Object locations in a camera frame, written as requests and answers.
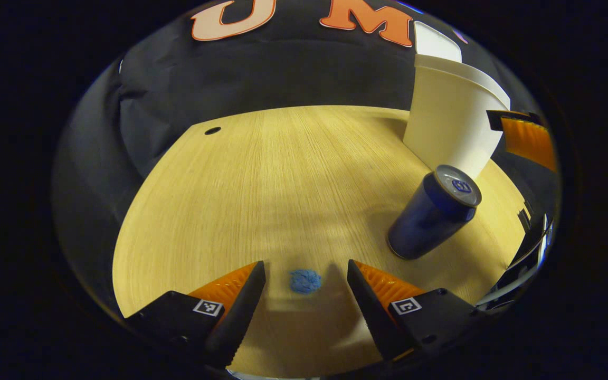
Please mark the blue paper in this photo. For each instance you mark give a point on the blue paper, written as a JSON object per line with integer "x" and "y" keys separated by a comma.
{"x": 305, "y": 281}

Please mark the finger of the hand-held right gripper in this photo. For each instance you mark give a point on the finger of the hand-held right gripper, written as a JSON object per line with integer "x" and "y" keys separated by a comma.
{"x": 528, "y": 140}

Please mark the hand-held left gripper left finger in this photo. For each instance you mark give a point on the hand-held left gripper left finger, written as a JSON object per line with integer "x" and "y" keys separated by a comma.
{"x": 240, "y": 316}

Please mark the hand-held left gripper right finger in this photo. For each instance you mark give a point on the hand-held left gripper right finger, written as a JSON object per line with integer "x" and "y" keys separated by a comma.
{"x": 375, "y": 316}

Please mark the white desktop garbage bin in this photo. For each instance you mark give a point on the white desktop garbage bin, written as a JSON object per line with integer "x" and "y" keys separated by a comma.
{"x": 452, "y": 116}

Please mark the black backdrop cloth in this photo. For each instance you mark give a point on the black backdrop cloth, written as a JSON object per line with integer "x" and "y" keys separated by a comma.
{"x": 283, "y": 74}

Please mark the blue pop can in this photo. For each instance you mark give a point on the blue pop can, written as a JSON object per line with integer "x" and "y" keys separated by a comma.
{"x": 430, "y": 216}

